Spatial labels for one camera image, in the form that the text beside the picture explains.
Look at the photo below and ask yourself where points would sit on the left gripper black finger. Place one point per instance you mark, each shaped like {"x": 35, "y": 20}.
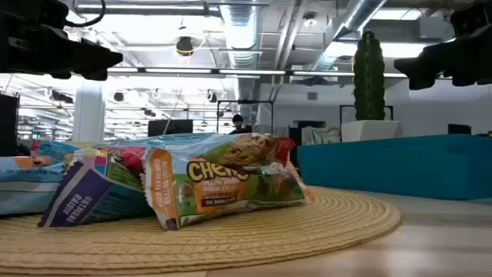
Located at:
{"x": 100, "y": 59}
{"x": 95, "y": 76}

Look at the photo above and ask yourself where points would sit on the blue granola bar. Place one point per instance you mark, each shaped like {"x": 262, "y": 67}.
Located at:
{"x": 27, "y": 192}
{"x": 173, "y": 140}

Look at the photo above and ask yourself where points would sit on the peanut butter Chewy granola bar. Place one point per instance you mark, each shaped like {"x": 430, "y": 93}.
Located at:
{"x": 27, "y": 161}
{"x": 230, "y": 192}

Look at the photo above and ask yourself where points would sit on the round woven straw placemat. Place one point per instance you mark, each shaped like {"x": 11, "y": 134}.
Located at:
{"x": 269, "y": 238}

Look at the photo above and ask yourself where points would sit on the white building column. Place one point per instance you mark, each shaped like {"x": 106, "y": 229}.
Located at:
{"x": 88, "y": 115}

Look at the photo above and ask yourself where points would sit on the green cactus plant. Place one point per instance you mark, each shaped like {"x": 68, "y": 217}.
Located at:
{"x": 369, "y": 77}

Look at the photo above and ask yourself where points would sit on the small black box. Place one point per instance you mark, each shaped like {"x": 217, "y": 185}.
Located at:
{"x": 459, "y": 129}

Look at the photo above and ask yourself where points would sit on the white hexagonal plant pot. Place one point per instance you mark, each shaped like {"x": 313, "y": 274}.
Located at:
{"x": 369, "y": 131}

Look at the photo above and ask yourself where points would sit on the tall black box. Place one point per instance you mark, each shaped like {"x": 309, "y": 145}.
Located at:
{"x": 8, "y": 123}

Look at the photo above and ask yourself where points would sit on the round black ceiling device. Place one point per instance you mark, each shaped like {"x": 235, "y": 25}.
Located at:
{"x": 184, "y": 45}

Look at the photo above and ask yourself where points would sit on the black computer monitor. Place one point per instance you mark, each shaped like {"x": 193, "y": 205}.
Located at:
{"x": 309, "y": 124}
{"x": 169, "y": 127}

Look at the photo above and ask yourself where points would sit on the dark blue plastic tray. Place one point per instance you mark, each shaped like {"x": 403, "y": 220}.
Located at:
{"x": 384, "y": 169}

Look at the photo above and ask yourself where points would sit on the white cloth cover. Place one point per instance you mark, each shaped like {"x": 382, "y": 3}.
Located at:
{"x": 319, "y": 135}

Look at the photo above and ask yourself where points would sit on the person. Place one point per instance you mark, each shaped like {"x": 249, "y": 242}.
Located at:
{"x": 238, "y": 121}

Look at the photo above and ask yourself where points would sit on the long ceiling light strip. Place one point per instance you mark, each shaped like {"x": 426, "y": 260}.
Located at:
{"x": 250, "y": 72}

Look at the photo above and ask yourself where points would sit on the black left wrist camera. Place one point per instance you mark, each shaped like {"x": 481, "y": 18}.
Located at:
{"x": 30, "y": 11}

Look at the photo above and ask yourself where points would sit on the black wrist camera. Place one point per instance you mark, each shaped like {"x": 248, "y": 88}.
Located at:
{"x": 30, "y": 11}
{"x": 473, "y": 17}

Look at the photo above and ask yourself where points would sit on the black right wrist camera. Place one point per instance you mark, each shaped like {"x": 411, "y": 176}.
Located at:
{"x": 473, "y": 17}

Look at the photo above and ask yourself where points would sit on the silver spiral ventilation duct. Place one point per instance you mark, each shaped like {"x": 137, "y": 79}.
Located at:
{"x": 361, "y": 11}
{"x": 241, "y": 31}

